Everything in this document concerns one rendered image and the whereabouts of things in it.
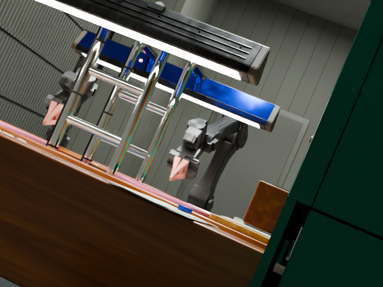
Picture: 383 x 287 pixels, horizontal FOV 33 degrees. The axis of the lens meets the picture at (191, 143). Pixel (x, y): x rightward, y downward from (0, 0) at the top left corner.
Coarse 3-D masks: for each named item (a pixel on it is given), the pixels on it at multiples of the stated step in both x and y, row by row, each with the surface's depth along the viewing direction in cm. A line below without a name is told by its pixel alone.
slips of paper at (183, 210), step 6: (120, 186) 92; (132, 192) 91; (138, 192) 97; (144, 198) 91; (150, 198) 95; (162, 204) 91; (168, 204) 101; (180, 204) 100; (174, 210) 90; (180, 210) 99; (186, 210) 100; (192, 210) 101; (186, 216) 89; (192, 216) 95; (204, 222) 96
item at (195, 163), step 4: (188, 156) 203; (168, 160) 206; (172, 160) 206; (192, 160) 203; (196, 160) 202; (168, 164) 206; (172, 164) 206; (192, 164) 203; (196, 164) 202; (188, 168) 205; (192, 168) 204; (196, 168) 203; (196, 172) 204
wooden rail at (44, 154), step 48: (0, 144) 96; (0, 192) 95; (48, 192) 94; (96, 192) 93; (0, 240) 94; (48, 240) 93; (96, 240) 92; (144, 240) 91; (192, 240) 90; (240, 240) 92
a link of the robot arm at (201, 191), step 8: (232, 136) 237; (224, 144) 237; (232, 144) 236; (216, 152) 236; (224, 152) 235; (232, 152) 237; (216, 160) 235; (224, 160) 235; (208, 168) 235; (216, 168) 234; (224, 168) 238; (208, 176) 233; (216, 176) 233; (200, 184) 233; (208, 184) 232; (216, 184) 236; (192, 192) 232; (200, 192) 231; (208, 192) 230; (192, 200) 231; (200, 200) 230
